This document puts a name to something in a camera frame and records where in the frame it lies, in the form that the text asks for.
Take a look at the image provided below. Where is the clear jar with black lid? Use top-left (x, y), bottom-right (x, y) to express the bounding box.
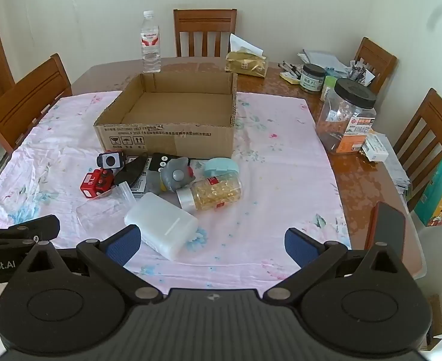
top-left (315, 78), bottom-right (377, 155)

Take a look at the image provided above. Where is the phone in red case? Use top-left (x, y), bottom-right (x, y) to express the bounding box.
top-left (364, 201), bottom-right (407, 251)

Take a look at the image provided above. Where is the white medicine box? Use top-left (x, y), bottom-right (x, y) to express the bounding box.
top-left (361, 135), bottom-right (390, 162)

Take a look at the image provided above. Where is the pink floral cloth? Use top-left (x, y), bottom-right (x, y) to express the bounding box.
top-left (0, 90), bottom-right (353, 298)

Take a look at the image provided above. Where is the bundle of black pens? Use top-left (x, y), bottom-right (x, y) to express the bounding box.
top-left (278, 61), bottom-right (304, 76)

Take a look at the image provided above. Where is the white plastic box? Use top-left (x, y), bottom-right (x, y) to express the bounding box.
top-left (124, 192), bottom-right (199, 261)

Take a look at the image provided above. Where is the red toy car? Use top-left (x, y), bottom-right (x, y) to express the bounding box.
top-left (80, 169), bottom-right (116, 199)

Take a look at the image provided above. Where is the pile of printed leaflets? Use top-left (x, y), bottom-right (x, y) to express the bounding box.
top-left (375, 131), bottom-right (413, 196)

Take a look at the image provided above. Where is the clear plastic water bottle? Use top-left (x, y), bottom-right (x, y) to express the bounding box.
top-left (141, 11), bottom-right (161, 73)

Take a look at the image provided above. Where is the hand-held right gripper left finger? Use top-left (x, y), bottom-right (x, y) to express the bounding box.
top-left (22, 225), bottom-right (168, 303)

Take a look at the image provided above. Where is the black glasses case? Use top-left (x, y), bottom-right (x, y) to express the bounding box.
top-left (114, 153), bottom-right (149, 186)

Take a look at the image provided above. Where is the teal round container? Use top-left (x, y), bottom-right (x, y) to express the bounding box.
top-left (204, 157), bottom-right (240, 177)

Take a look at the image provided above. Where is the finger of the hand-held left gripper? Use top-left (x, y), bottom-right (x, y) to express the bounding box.
top-left (0, 214), bottom-right (61, 251)

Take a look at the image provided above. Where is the pen holder with pens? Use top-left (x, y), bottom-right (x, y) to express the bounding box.
top-left (346, 59), bottom-right (375, 85)

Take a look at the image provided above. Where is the black remote control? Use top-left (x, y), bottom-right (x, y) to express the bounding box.
top-left (146, 153), bottom-right (178, 174)

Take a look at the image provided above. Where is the gold tissue pack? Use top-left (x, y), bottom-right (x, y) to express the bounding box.
top-left (224, 33), bottom-right (270, 79)

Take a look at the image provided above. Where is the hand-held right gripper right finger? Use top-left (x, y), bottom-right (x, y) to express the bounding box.
top-left (265, 228), bottom-right (409, 303)

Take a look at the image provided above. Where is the brown carton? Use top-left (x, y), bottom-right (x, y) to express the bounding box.
top-left (420, 295), bottom-right (442, 350)

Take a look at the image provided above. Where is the wooden slatted dining chair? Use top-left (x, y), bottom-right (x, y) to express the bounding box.
top-left (392, 88), bottom-right (442, 211)
top-left (173, 8), bottom-right (238, 58)
top-left (354, 37), bottom-right (398, 94)
top-left (0, 53), bottom-right (73, 187)

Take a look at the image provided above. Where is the white printed card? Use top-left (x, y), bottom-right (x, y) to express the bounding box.
top-left (130, 175), bottom-right (148, 198)

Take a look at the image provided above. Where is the cardboard box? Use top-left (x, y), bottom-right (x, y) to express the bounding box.
top-left (94, 71), bottom-right (238, 159)

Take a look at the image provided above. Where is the stack of white papers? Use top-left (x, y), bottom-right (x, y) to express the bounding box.
top-left (298, 48), bottom-right (347, 74)

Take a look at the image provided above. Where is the clear plastic container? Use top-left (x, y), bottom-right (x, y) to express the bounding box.
top-left (76, 181), bottom-right (137, 239)

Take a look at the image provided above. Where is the dark jar with green label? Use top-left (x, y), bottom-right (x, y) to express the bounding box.
top-left (300, 64), bottom-right (327, 94)

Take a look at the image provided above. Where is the spice bottle red cap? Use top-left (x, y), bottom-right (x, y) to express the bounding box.
top-left (176, 173), bottom-right (243, 211)

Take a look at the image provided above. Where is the grey cup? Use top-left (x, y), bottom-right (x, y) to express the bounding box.
top-left (146, 157), bottom-right (196, 196)

